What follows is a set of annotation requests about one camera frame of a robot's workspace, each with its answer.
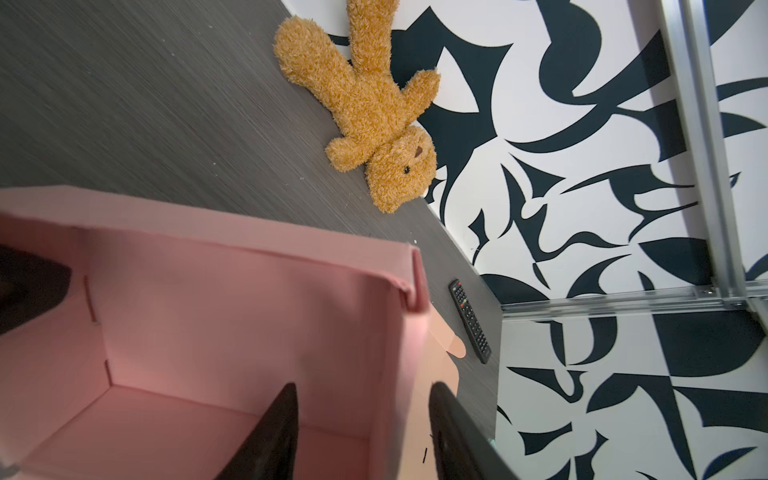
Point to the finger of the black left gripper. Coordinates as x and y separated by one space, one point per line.
30 286

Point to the brown teddy bear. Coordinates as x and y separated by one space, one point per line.
376 117

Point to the pink cardboard box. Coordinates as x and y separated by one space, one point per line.
180 327

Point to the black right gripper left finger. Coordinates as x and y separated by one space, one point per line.
269 451

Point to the black remote control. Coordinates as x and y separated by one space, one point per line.
472 326

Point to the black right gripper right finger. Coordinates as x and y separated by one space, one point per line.
461 451

